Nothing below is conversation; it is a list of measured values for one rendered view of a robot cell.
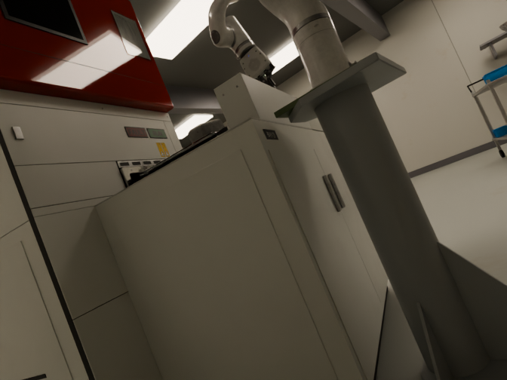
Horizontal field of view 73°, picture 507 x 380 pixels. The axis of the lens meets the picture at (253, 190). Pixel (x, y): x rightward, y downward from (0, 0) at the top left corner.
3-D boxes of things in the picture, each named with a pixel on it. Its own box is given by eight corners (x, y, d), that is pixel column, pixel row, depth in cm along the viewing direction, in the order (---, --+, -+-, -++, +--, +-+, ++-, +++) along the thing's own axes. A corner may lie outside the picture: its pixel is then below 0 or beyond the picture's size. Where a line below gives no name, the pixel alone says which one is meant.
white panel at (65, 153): (29, 219, 95) (-20, 90, 97) (194, 188, 168) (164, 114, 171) (35, 216, 93) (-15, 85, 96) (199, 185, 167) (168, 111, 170)
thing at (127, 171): (127, 192, 127) (118, 169, 128) (194, 182, 167) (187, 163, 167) (130, 191, 126) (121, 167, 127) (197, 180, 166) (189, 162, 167)
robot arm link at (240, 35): (241, 40, 127) (256, 39, 133) (221, 13, 128) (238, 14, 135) (230, 56, 133) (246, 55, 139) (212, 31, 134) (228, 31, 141)
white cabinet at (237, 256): (188, 447, 106) (93, 206, 111) (286, 312, 194) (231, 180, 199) (391, 431, 80) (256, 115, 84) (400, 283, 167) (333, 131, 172)
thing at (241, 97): (231, 134, 95) (212, 89, 96) (292, 139, 145) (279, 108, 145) (259, 118, 91) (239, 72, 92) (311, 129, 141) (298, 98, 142)
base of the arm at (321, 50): (373, 78, 101) (349, 23, 103) (362, 63, 85) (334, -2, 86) (315, 108, 110) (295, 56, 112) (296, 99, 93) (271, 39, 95)
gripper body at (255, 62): (233, 59, 131) (250, 81, 130) (253, 40, 127) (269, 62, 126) (242, 63, 138) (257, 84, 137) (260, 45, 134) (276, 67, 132)
